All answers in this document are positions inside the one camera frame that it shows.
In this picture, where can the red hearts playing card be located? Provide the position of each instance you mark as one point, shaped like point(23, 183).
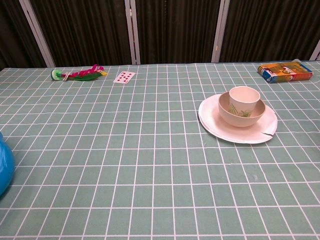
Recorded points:
point(124, 77)

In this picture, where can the white paper cup green print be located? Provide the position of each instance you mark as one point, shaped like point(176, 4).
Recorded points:
point(243, 98)

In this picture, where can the blue plastic round object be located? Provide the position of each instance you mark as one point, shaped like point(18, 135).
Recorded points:
point(4, 165)

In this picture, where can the orange blue carton box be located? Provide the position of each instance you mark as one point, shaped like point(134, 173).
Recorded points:
point(285, 71)

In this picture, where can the pink green feather shuttlecock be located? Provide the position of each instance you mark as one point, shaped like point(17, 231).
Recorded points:
point(82, 75)

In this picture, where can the white paper plate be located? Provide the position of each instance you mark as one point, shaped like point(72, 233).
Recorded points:
point(215, 120)

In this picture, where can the dark pleated screen curtain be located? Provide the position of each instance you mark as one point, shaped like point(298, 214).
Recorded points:
point(175, 30)

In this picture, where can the white screen frame post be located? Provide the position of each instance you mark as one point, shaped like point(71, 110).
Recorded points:
point(220, 32)
point(315, 52)
point(37, 32)
point(132, 32)

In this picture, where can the green checked tablecloth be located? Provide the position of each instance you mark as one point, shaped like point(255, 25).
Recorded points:
point(125, 162)

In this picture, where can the beige paper bowl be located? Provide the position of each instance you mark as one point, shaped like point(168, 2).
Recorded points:
point(232, 118)

